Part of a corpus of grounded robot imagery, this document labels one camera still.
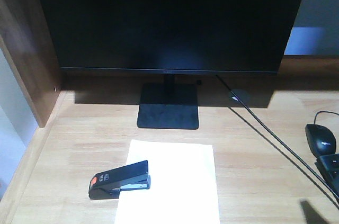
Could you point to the black monitor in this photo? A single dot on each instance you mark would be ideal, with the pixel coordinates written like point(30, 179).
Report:
point(170, 37)

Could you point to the wooden desk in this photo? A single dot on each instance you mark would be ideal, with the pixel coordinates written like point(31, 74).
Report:
point(258, 181)

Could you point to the white paper sheet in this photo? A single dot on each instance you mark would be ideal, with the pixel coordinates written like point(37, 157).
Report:
point(183, 186)

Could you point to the black computer mouse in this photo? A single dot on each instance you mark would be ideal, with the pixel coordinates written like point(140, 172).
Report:
point(320, 139)

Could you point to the black stapler with orange button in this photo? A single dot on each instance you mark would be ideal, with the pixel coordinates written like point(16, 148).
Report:
point(109, 184)

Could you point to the black keyboard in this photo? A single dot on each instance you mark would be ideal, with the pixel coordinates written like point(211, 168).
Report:
point(328, 167)

